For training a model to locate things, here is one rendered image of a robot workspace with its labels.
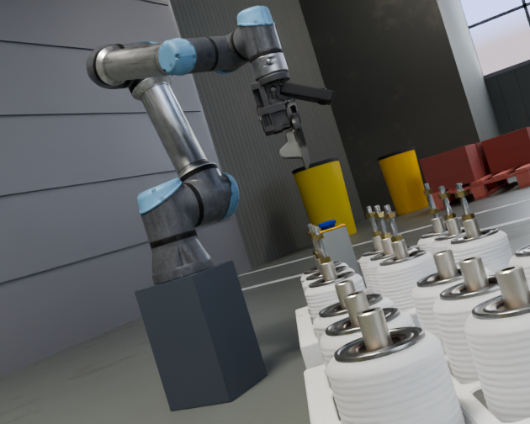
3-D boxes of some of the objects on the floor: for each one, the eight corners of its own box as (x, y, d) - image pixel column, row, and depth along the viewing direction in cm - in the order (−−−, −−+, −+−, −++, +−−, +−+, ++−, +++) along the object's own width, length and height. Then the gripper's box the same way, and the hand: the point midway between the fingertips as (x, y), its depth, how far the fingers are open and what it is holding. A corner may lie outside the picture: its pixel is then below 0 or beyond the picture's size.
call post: (357, 375, 149) (314, 235, 149) (353, 368, 156) (312, 234, 156) (389, 366, 149) (346, 225, 149) (384, 358, 156) (342, 225, 156)
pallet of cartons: (457, 197, 713) (444, 153, 714) (547, 172, 675) (533, 125, 675) (431, 212, 599) (416, 161, 599) (538, 182, 561) (521, 128, 561)
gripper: (251, 87, 157) (278, 178, 157) (249, 81, 148) (278, 177, 148) (288, 76, 157) (315, 167, 157) (288, 68, 148) (317, 165, 148)
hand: (308, 162), depth 153 cm, fingers closed
